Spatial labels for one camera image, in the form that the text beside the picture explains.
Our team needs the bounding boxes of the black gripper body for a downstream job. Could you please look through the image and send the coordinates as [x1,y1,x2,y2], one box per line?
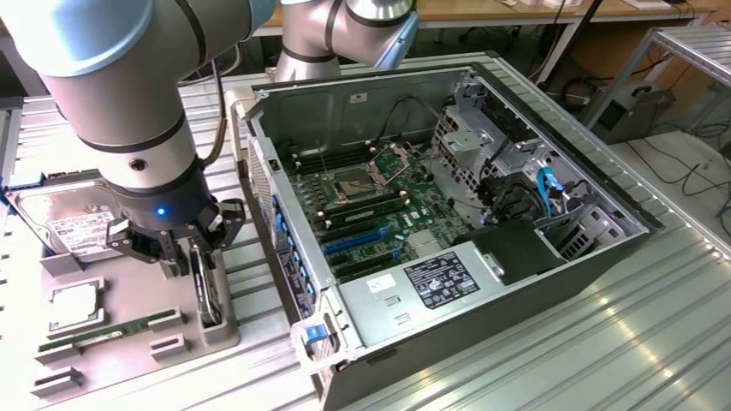
[107,158,223,235]

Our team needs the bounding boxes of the black graphics card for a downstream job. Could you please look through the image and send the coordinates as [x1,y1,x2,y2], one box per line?
[187,241,225,329]

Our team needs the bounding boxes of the grey parts rack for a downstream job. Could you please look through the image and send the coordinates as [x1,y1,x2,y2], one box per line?
[31,226,244,402]

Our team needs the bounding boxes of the silver hard disk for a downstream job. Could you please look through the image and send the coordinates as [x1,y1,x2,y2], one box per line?
[4,178,133,265]

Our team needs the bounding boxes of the silver CPU chip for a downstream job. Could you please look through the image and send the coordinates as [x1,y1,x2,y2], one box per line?
[48,285,99,333]

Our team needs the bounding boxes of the blue expansion slot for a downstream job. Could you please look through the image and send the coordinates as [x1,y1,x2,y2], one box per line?
[321,228,385,254]

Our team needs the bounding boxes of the green RAM stick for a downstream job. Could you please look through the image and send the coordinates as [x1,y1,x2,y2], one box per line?
[37,310,176,353]

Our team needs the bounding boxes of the CPU socket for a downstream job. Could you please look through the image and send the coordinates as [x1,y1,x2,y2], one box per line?
[329,164,379,199]

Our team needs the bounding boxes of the installed black RAM stick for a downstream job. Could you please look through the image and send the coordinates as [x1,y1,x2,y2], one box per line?
[323,194,409,231]

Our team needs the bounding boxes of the metal socket cover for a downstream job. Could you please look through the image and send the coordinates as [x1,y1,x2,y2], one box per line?
[368,143,413,188]

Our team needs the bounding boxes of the green motherboard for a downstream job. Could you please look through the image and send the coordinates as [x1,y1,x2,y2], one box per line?
[281,139,487,284]

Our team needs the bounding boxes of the silver heat sink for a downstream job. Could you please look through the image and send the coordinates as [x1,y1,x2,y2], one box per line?
[408,233,445,254]

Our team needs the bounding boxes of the grey power supply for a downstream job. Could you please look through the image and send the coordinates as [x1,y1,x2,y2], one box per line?
[336,241,507,350]

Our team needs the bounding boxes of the metal disk bay cage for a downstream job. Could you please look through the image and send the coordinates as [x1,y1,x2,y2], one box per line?
[431,104,504,173]

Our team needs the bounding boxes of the black open PC case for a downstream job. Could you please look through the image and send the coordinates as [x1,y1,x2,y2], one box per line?
[225,62,667,411]

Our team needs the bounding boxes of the wooden desk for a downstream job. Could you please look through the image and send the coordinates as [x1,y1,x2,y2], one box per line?
[251,0,722,39]

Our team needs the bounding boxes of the grey box device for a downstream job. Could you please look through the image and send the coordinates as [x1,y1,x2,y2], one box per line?
[591,83,679,146]

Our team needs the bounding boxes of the metal slat side table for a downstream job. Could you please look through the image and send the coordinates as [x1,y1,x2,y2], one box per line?
[613,27,731,129]

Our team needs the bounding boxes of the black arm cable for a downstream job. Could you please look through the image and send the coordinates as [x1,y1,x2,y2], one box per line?
[203,55,233,167]

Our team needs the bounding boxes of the black wire bundle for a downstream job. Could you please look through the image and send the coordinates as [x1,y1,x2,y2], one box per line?
[481,177,541,222]

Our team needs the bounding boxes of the blue disk wire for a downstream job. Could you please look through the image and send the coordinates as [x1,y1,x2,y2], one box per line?
[535,166,560,220]

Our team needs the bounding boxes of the black floor cable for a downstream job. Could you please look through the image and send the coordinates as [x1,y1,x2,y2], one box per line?
[624,139,731,209]

